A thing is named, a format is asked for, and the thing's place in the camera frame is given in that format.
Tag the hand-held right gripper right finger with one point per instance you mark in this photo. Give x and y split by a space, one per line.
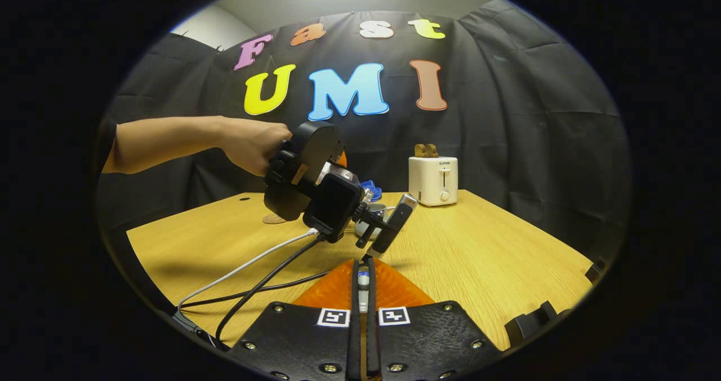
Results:
428 341

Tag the white blue teacup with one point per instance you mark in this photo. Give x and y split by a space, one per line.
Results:
378 211

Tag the white teacup lid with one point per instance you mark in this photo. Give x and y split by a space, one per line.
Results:
363 282

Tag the blue folded towel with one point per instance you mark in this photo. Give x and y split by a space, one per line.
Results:
372 189

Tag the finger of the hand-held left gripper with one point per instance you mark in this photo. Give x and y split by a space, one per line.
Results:
342 160

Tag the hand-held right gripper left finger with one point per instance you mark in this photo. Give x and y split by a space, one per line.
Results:
298 341

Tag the brown bread slices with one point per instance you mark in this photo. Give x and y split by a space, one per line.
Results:
425 150

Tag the cream white toaster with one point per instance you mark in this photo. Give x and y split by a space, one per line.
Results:
431 181

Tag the black backdrop cloth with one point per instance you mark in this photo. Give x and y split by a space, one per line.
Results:
535 133

